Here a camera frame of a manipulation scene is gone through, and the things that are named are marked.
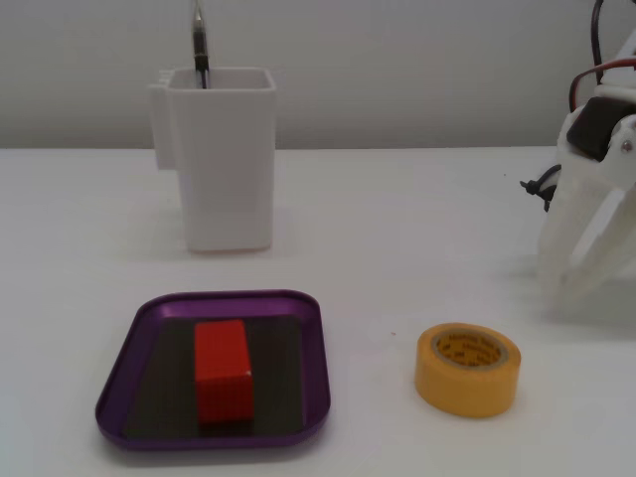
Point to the purple metal tray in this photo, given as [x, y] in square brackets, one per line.
[119, 397]

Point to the black ballpoint pen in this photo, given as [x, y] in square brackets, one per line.
[200, 45]

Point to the white plastic pen holder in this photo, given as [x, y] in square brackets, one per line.
[223, 169]

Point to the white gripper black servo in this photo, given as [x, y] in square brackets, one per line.
[576, 199]

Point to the yellow masking tape roll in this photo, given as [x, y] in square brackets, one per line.
[462, 392]

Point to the red rectangular block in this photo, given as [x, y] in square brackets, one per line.
[221, 372]

